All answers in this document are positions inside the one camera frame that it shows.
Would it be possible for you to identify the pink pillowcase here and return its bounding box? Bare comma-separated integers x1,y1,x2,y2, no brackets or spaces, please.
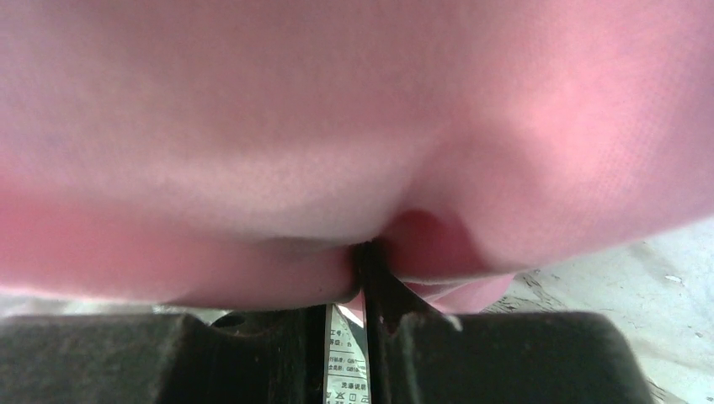
1,1,713,311

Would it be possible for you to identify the white care label tag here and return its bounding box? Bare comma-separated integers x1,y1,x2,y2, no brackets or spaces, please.
322,304,371,404

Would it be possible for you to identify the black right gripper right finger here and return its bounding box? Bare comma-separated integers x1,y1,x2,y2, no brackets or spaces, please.
353,242,653,403

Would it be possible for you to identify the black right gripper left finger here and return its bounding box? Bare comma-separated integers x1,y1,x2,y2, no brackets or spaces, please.
1,306,327,403

